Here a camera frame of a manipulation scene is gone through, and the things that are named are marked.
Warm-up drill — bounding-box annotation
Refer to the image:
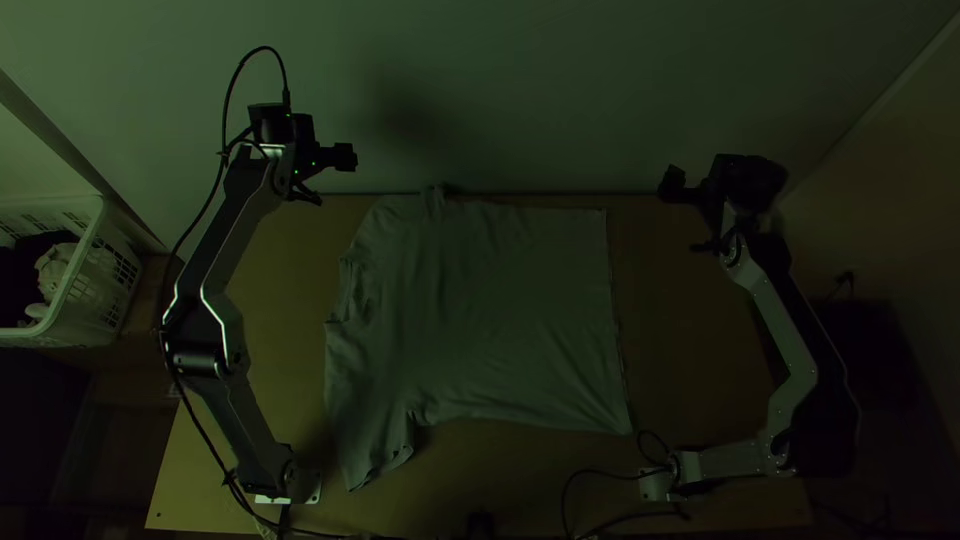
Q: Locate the grey t-shirt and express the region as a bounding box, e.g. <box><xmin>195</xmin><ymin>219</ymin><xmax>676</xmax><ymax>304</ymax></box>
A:
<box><xmin>322</xmin><ymin>183</ymin><xmax>636</xmax><ymax>493</ymax></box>

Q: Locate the heap of clothes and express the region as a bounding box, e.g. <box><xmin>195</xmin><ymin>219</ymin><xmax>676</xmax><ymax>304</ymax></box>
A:
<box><xmin>0</xmin><ymin>230</ymin><xmax>107</xmax><ymax>329</ymax></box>

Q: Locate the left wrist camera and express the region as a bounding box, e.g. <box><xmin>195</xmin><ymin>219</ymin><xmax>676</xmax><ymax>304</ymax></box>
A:
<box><xmin>323</xmin><ymin>140</ymin><xmax>360</xmax><ymax>175</ymax></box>

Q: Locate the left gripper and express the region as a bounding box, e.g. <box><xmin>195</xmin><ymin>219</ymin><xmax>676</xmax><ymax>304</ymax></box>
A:
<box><xmin>287</xmin><ymin>112</ymin><xmax>336</xmax><ymax>207</ymax></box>

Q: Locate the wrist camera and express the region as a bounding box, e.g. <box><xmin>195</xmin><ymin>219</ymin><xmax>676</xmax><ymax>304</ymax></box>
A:
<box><xmin>657</xmin><ymin>164</ymin><xmax>703</xmax><ymax>204</ymax></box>
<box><xmin>323</xmin><ymin>140</ymin><xmax>360</xmax><ymax>175</ymax></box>

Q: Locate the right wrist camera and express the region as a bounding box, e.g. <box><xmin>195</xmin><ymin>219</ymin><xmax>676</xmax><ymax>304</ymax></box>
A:
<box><xmin>657</xmin><ymin>164</ymin><xmax>703</xmax><ymax>204</ymax></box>

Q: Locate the black cable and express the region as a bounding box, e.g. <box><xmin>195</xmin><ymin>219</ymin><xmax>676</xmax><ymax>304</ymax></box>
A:
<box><xmin>167</xmin><ymin>374</ymin><xmax>309</xmax><ymax>540</ymax></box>
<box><xmin>635</xmin><ymin>428</ymin><xmax>677</xmax><ymax>471</ymax></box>
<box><xmin>560</xmin><ymin>465</ymin><xmax>681</xmax><ymax>540</ymax></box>
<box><xmin>158</xmin><ymin>45</ymin><xmax>293</xmax><ymax>320</ymax></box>

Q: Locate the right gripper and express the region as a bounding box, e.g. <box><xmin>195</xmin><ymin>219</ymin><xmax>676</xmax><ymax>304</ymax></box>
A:
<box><xmin>689</xmin><ymin>154</ymin><xmax>751</xmax><ymax>256</ymax></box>

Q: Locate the white laundry basket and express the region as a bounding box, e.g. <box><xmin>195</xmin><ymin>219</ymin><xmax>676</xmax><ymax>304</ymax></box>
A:
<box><xmin>0</xmin><ymin>194</ymin><xmax>145</xmax><ymax>349</ymax></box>

